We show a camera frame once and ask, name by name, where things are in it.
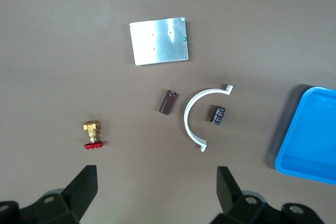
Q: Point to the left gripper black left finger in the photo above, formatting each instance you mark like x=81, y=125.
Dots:
x=78, y=192

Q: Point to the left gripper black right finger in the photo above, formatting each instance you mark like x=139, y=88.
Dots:
x=231, y=197

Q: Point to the short printed dark capacitor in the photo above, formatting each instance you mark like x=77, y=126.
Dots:
x=218, y=115

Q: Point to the long dark brown capacitor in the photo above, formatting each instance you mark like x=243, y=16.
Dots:
x=168, y=102

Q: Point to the blue plastic tray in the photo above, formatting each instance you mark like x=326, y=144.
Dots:
x=309, y=134

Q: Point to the silver metal plate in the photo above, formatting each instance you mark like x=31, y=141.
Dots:
x=160, y=41

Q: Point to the white curved plastic bracket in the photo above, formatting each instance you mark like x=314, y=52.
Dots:
x=187, y=113

